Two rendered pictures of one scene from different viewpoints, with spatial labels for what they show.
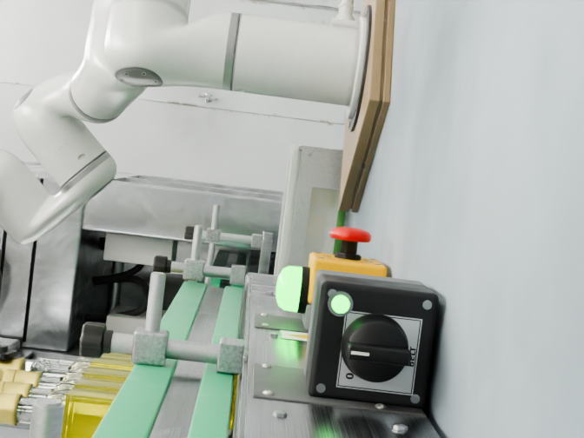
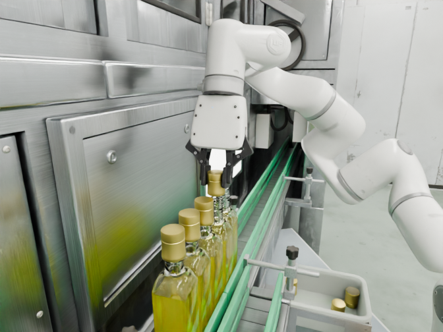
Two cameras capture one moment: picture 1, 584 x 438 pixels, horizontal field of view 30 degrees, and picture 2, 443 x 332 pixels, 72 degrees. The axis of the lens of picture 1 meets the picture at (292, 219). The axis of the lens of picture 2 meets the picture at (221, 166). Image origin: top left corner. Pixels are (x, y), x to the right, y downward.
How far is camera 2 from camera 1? 1.00 m
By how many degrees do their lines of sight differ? 21
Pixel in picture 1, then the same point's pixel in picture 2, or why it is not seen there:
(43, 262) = not seen: hidden behind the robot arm
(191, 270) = (290, 272)
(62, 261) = not seen: hidden behind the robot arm
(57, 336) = (258, 99)
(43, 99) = (406, 167)
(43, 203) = (328, 159)
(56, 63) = (372, 31)
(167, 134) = (343, 80)
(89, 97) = (414, 222)
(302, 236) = (314, 318)
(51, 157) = (362, 172)
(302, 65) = not seen: outside the picture
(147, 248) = (300, 131)
